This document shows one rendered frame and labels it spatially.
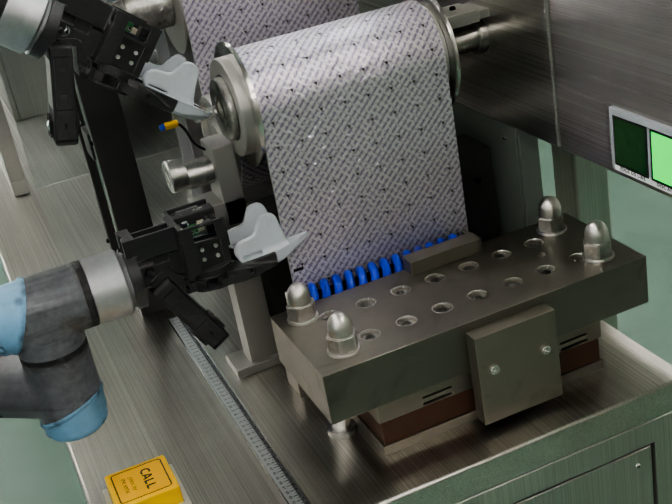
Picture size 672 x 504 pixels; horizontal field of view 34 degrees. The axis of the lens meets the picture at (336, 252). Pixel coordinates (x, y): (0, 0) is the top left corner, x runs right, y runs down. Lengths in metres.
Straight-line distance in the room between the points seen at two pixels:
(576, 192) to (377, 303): 0.48
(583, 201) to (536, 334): 0.46
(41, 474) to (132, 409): 1.65
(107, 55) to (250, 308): 0.37
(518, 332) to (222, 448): 0.37
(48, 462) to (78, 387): 1.85
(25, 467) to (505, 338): 2.09
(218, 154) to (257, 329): 0.24
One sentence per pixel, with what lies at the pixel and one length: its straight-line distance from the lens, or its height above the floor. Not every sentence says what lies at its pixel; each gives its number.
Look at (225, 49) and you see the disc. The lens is 1.24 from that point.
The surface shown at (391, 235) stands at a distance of 1.32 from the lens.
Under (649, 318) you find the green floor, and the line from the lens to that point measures 3.19.
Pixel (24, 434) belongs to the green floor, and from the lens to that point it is 3.24.
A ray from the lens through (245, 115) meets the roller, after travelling 1.21.
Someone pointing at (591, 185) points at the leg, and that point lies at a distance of 1.62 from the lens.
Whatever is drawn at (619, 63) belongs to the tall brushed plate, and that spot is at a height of 1.27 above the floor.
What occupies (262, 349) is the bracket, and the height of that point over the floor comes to 0.93.
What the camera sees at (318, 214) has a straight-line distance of 1.27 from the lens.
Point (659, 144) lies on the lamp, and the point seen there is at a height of 1.20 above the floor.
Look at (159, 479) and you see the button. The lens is 1.22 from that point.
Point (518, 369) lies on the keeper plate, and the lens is 1.20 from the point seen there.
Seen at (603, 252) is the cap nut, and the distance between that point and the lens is 1.26.
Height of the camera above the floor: 1.61
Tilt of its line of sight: 25 degrees down
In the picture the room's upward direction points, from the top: 11 degrees counter-clockwise
